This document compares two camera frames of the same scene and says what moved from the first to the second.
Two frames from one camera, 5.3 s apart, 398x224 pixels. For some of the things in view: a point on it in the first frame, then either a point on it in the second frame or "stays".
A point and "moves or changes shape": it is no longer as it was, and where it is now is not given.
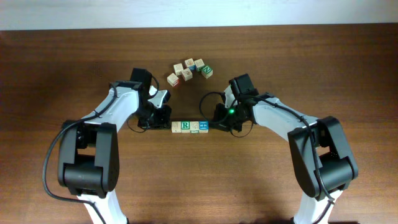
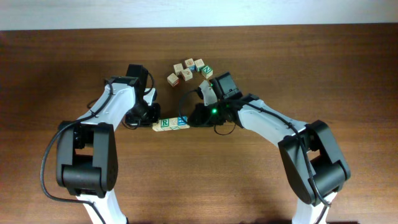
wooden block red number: (186, 74) stays
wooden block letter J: (176, 127) moves or changes shape
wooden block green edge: (199, 64) stays
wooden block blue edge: (189, 63) stays
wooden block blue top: (203, 126) moves or changes shape
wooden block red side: (173, 80) stays
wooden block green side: (194, 127) to (173, 124)
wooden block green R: (185, 126) moves or changes shape
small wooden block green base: (178, 68) stays
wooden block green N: (207, 72) stays
